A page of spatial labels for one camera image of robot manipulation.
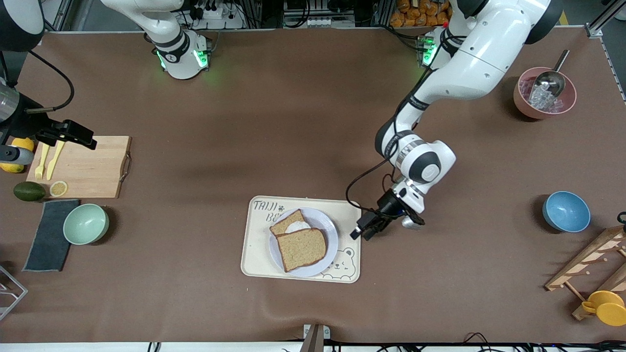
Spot round pale lilac plate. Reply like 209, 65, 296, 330
268, 207, 339, 278

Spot brown bread slice sandwich lid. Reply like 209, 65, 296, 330
276, 227, 327, 273

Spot yellow plastic knife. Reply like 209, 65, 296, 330
46, 141, 66, 180

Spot yellow plastic fork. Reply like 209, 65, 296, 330
35, 142, 51, 180

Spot dark green toy avocado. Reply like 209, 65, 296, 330
13, 181, 46, 202

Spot brown bread slice under egg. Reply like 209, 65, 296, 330
269, 209, 309, 237

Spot mint green bowl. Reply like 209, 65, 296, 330
63, 203, 110, 245

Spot dark grey cloth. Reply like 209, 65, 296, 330
22, 199, 81, 272

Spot cream tray with bear print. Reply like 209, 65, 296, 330
241, 196, 362, 284

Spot pink bowl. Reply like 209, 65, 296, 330
514, 67, 578, 120

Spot blue bowl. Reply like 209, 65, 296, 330
542, 191, 591, 233

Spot white power strip with plugs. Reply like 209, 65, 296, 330
188, 0, 245, 30

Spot clear plastic ice cubes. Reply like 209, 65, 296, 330
521, 78, 563, 113

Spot long white socket strip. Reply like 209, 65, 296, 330
307, 17, 351, 28

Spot metal scoop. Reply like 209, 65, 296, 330
531, 49, 571, 98

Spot wooden peg rack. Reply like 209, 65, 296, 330
544, 225, 626, 322

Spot yellow plastic cup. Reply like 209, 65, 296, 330
581, 290, 626, 327

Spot wooden cutting board with handle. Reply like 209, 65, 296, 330
26, 135, 133, 199

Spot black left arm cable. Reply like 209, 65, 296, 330
345, 156, 409, 216

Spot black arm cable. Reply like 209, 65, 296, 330
345, 156, 409, 216
24, 49, 75, 114

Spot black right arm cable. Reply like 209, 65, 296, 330
24, 49, 75, 114

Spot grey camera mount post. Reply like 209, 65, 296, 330
299, 324, 331, 352

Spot metal wire basket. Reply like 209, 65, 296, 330
0, 264, 28, 322

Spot aluminium frame profile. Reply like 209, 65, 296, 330
585, 0, 626, 103

